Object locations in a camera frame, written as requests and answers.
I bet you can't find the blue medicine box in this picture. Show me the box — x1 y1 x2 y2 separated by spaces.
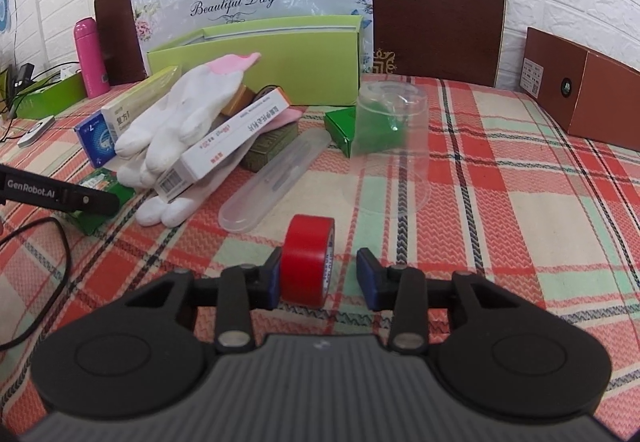
74 111 116 168

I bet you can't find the yellow-green medicine box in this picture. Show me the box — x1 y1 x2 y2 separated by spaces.
101 65 182 141

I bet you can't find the white pink work glove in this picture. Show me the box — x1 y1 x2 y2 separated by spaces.
115 52 262 176

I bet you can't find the white orange medicine box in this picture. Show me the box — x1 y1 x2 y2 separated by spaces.
154 87 291 202

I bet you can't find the red tape roll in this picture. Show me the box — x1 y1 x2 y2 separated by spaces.
280 215 335 309

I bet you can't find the white green medicine box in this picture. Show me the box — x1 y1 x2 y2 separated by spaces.
61 167 134 235

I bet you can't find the green tray on left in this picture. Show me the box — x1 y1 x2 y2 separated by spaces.
15 73 86 119

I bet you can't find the pink thermos bottle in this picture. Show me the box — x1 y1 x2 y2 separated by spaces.
74 18 111 99

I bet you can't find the plaid bed sheet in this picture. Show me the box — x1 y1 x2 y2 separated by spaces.
0 74 640 440

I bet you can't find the clear plastic cup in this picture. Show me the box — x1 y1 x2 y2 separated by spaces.
342 80 430 219

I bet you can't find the clear plastic pencil case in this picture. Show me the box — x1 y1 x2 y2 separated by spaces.
218 128 331 233

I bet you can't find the small tan box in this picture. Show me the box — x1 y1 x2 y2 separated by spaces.
220 84 256 117

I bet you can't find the dark green patterned box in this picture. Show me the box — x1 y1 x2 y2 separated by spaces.
240 123 298 173

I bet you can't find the small green box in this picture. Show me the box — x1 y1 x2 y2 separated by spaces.
324 106 405 158

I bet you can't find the brown cardboard box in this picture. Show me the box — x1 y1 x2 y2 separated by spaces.
520 28 640 151

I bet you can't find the lime green storage box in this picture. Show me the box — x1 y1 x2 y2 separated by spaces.
146 14 361 106

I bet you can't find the black cable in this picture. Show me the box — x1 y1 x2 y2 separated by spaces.
0 215 74 353

